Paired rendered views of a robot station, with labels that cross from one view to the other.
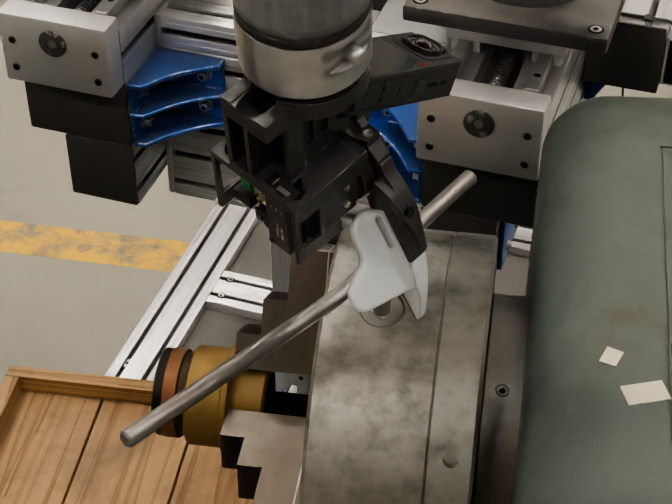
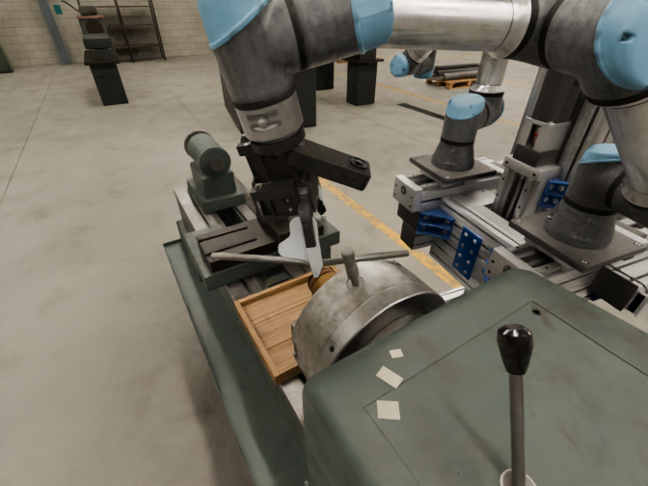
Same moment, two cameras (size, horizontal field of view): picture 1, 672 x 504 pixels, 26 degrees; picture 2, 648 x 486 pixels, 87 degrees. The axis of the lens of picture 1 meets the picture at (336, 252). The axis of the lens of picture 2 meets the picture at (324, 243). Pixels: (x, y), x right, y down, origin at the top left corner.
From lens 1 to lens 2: 0.66 m
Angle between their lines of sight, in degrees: 39
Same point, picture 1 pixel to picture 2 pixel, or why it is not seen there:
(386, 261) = (300, 242)
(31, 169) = not seen: hidden behind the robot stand
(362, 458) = (311, 326)
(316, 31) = (238, 99)
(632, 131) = (526, 288)
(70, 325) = not seen: hidden behind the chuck
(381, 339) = (344, 292)
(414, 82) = (330, 169)
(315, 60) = (244, 118)
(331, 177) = (273, 188)
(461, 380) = (354, 324)
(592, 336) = (401, 341)
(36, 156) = not seen: hidden behind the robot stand
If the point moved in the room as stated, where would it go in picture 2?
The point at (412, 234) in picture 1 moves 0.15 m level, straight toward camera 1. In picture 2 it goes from (309, 235) to (201, 280)
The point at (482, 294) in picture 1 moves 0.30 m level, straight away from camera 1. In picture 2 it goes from (391, 301) to (499, 246)
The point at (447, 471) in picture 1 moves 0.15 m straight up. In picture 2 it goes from (329, 352) to (330, 287)
